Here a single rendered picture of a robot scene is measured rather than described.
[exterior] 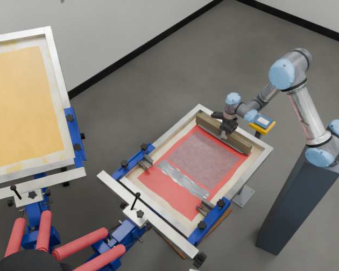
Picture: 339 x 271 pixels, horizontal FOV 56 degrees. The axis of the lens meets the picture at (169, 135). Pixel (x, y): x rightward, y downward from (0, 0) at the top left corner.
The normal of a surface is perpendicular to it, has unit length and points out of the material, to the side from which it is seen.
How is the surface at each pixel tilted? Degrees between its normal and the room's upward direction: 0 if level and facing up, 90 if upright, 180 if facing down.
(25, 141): 32
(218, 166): 0
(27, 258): 0
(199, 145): 0
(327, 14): 90
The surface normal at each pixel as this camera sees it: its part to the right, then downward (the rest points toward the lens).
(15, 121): 0.17, -0.15
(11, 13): 0.75, 0.51
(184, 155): 0.00, -0.63
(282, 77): -0.76, 0.43
